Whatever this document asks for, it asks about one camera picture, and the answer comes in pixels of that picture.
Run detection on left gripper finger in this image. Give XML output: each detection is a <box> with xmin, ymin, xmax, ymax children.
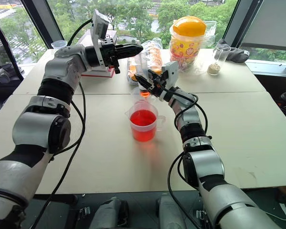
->
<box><xmin>114</xmin><ymin>43</ymin><xmax>144</xmax><ymax>52</ymax></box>
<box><xmin>114</xmin><ymin>50</ymin><xmax>143</xmax><ymax>60</ymax></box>

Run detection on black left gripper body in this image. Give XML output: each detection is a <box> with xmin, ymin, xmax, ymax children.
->
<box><xmin>101</xmin><ymin>37</ymin><xmax>122</xmax><ymax>75</ymax></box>

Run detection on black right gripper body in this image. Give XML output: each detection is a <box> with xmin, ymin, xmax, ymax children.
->
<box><xmin>151</xmin><ymin>71</ymin><xmax>169</xmax><ymax>99</ymax></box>

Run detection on clear empty measuring cup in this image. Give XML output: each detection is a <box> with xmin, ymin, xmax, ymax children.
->
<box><xmin>131</xmin><ymin>86</ymin><xmax>159</xmax><ymax>106</ymax></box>

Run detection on measuring cup with red liquid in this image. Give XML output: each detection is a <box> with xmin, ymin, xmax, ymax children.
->
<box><xmin>124</xmin><ymin>100</ymin><xmax>166</xmax><ymax>143</ymax></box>

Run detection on small clear plastic cup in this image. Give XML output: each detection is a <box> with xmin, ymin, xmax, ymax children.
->
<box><xmin>51</xmin><ymin>40</ymin><xmax>68</xmax><ymax>50</ymax></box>

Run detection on clear bag of orange snacks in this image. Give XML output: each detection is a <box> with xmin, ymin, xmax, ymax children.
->
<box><xmin>127</xmin><ymin>40</ymin><xmax>163</xmax><ymax>87</ymax></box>

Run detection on white and red box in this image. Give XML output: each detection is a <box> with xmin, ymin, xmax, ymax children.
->
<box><xmin>80</xmin><ymin>29</ymin><xmax>119</xmax><ymax>78</ymax></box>

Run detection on plastic jar with orange lid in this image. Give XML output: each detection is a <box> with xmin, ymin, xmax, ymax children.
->
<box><xmin>169</xmin><ymin>16</ymin><xmax>207</xmax><ymax>72</ymax></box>

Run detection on glass tube with white granules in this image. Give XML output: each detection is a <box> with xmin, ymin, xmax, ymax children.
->
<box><xmin>206</xmin><ymin>44</ymin><xmax>231</xmax><ymax>76</ymax></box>

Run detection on clear plastic container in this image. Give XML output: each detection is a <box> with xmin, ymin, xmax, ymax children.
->
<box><xmin>204</xmin><ymin>21</ymin><xmax>217</xmax><ymax>44</ymax></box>

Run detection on grey cloth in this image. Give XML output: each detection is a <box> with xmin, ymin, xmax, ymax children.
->
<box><xmin>216</xmin><ymin>39</ymin><xmax>250</xmax><ymax>63</ymax></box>

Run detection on dark grey rounded shape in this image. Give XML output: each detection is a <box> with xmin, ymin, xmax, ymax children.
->
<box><xmin>89</xmin><ymin>196</ymin><xmax>130</xmax><ymax>229</ymax></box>

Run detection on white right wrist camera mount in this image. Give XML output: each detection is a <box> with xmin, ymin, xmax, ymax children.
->
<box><xmin>161</xmin><ymin>60</ymin><xmax>180</xmax><ymax>101</ymax></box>

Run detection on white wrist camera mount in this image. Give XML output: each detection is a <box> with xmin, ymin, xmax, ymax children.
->
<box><xmin>161</xmin><ymin>60</ymin><xmax>180</xmax><ymax>101</ymax></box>
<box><xmin>89</xmin><ymin>9</ymin><xmax>118</xmax><ymax>73</ymax></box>

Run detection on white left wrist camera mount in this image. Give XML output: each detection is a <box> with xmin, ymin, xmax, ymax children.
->
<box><xmin>89</xmin><ymin>9</ymin><xmax>118</xmax><ymax>73</ymax></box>

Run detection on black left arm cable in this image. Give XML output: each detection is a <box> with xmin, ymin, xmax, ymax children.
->
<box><xmin>30</xmin><ymin>18</ymin><xmax>94</xmax><ymax>229</ymax></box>

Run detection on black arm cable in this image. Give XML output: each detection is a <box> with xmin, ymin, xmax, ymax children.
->
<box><xmin>30</xmin><ymin>18</ymin><xmax>94</xmax><ymax>229</ymax></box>
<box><xmin>154</xmin><ymin>82</ymin><xmax>209</xmax><ymax>229</ymax></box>

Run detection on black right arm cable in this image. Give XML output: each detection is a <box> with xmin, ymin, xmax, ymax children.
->
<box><xmin>154</xmin><ymin>82</ymin><xmax>209</xmax><ymax>229</ymax></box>

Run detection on black metal frame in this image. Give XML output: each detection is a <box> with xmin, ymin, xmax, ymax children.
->
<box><xmin>0</xmin><ymin>6</ymin><xmax>25</xmax><ymax>82</ymax></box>

